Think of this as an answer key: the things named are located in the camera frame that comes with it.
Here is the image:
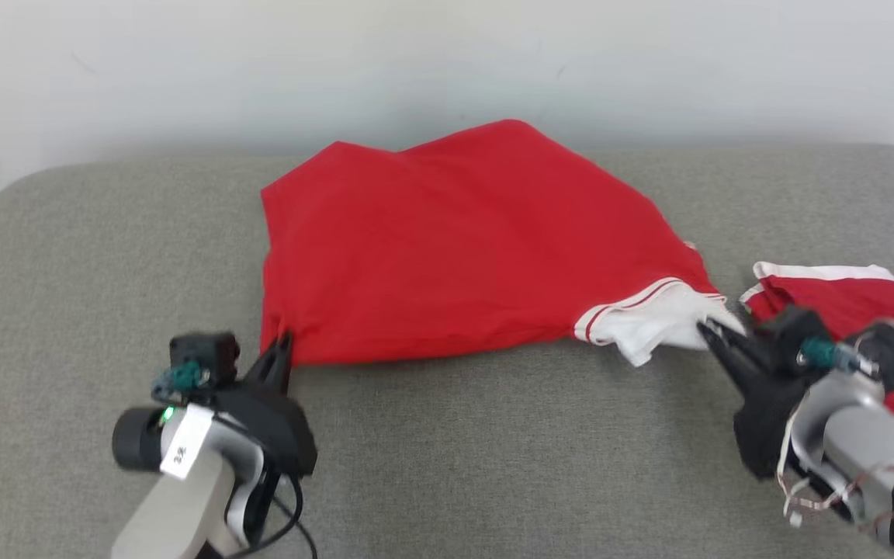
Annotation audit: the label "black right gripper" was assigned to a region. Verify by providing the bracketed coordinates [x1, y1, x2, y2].
[696, 316, 813, 479]

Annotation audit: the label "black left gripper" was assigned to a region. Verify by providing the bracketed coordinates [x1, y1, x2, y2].
[217, 333, 318, 477]

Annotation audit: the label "red shorts with white hem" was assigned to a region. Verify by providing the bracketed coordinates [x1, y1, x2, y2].
[738, 262, 894, 432]

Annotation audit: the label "red jersey with white sleeves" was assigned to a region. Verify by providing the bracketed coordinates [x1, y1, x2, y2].
[259, 118, 747, 368]

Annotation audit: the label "white paper tag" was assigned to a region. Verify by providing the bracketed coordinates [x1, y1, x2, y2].
[160, 404, 215, 481]

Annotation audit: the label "teal camera connector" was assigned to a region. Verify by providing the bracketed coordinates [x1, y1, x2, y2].
[799, 338, 864, 374]
[152, 361, 212, 401]

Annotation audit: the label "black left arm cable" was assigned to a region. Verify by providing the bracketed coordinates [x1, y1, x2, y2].
[222, 472, 321, 559]

